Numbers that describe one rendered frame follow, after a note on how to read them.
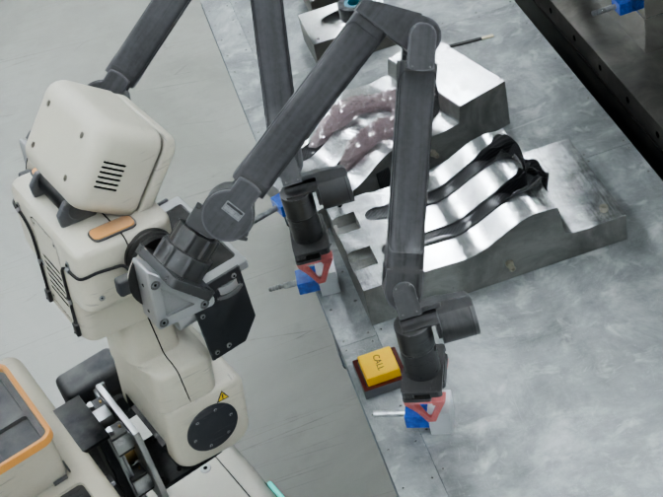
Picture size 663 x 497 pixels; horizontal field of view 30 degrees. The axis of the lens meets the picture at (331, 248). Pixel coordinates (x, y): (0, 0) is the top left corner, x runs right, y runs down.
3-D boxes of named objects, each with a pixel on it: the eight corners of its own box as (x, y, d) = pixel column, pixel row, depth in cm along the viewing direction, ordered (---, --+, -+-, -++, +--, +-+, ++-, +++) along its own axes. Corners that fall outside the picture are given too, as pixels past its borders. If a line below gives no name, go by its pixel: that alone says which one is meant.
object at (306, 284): (273, 308, 233) (266, 288, 230) (270, 291, 237) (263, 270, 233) (340, 292, 233) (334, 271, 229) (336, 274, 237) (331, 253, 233)
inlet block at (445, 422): (374, 436, 206) (369, 414, 202) (377, 412, 209) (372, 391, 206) (453, 434, 203) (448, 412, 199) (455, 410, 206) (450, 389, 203)
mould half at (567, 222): (372, 325, 225) (358, 272, 216) (333, 240, 244) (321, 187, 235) (627, 239, 228) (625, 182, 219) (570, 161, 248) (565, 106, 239)
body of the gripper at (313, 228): (324, 220, 231) (315, 189, 226) (331, 254, 223) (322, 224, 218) (290, 229, 231) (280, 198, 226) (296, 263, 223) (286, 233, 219)
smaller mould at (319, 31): (319, 69, 290) (313, 44, 286) (303, 39, 302) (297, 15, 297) (400, 43, 292) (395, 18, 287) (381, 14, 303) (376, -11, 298)
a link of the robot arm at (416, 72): (397, 21, 187) (404, 21, 177) (434, 23, 187) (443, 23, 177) (379, 297, 195) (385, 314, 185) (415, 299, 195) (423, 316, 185)
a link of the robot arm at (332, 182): (274, 151, 224) (274, 157, 215) (335, 133, 223) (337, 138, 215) (292, 214, 226) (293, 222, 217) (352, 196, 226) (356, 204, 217)
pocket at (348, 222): (341, 249, 233) (338, 235, 231) (334, 233, 237) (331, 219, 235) (364, 242, 234) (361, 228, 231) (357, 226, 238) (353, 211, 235)
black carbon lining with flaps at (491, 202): (387, 267, 225) (378, 229, 219) (362, 216, 237) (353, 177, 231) (565, 207, 228) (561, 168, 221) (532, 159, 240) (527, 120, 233)
